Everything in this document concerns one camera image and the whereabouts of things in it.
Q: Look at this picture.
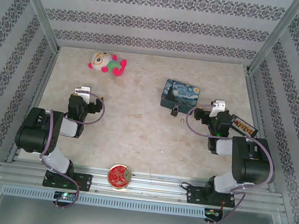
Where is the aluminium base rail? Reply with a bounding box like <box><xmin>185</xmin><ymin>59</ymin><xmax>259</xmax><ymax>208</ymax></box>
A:
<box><xmin>0</xmin><ymin>154</ymin><xmax>290</xmax><ymax>217</ymax></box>

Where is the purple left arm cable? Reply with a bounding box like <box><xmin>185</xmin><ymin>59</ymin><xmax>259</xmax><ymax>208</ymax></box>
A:
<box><xmin>33</xmin><ymin>87</ymin><xmax>107</xmax><ymax>214</ymax></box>

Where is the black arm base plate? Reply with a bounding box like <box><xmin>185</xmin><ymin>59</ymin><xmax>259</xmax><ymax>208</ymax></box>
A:
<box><xmin>42</xmin><ymin>169</ymin><xmax>93</xmax><ymax>193</ymax></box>
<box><xmin>186</xmin><ymin>184</ymin><xmax>238</xmax><ymax>210</ymax></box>

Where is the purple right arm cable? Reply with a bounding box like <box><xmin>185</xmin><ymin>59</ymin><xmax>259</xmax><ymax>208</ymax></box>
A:
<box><xmin>173</xmin><ymin>101</ymin><xmax>282</xmax><ymax>224</ymax></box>

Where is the round red gold tin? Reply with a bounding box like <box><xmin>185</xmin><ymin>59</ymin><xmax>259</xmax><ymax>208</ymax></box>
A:
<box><xmin>106</xmin><ymin>163</ymin><xmax>134</xmax><ymax>191</ymax></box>

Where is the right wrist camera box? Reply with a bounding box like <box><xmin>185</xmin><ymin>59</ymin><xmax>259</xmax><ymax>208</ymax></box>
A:
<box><xmin>209</xmin><ymin>98</ymin><xmax>227</xmax><ymax>118</ymax></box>

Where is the starry night tin box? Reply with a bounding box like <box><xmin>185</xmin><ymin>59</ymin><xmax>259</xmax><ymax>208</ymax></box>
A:
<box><xmin>159</xmin><ymin>78</ymin><xmax>202</xmax><ymax>116</ymax></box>

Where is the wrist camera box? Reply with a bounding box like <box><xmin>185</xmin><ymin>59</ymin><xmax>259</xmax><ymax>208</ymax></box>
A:
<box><xmin>73</xmin><ymin>84</ymin><xmax>92</xmax><ymax>103</ymax></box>
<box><xmin>209</xmin><ymin>98</ymin><xmax>227</xmax><ymax>118</ymax></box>

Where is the small circuit board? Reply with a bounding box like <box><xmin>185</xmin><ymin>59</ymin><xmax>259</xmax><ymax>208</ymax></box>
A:
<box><xmin>205</xmin><ymin>208</ymin><xmax>223</xmax><ymax>219</ymax></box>
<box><xmin>53</xmin><ymin>190</ymin><xmax>78</xmax><ymax>202</ymax></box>

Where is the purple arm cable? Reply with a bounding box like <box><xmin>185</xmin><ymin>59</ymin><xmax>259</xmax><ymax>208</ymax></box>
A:
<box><xmin>173</xmin><ymin>101</ymin><xmax>282</xmax><ymax>224</ymax></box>
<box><xmin>33</xmin><ymin>87</ymin><xmax>107</xmax><ymax>214</ymax></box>

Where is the plush toy with glasses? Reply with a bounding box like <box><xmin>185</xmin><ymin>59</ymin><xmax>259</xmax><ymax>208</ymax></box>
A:
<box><xmin>86</xmin><ymin>49</ymin><xmax>129</xmax><ymax>78</ymax></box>

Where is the aluminium frame post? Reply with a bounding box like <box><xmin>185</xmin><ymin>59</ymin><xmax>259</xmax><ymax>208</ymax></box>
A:
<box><xmin>246</xmin><ymin>0</ymin><xmax>299</xmax><ymax>81</ymax></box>
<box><xmin>6</xmin><ymin>0</ymin><xmax>66</xmax><ymax>53</ymax></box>

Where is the grey slotted cable duct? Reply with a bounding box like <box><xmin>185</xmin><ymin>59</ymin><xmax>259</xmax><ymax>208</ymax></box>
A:
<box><xmin>2</xmin><ymin>183</ymin><xmax>206</xmax><ymax>219</ymax></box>

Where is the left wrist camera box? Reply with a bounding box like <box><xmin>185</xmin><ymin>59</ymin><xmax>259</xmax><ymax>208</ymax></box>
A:
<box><xmin>73</xmin><ymin>84</ymin><xmax>92</xmax><ymax>103</ymax></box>

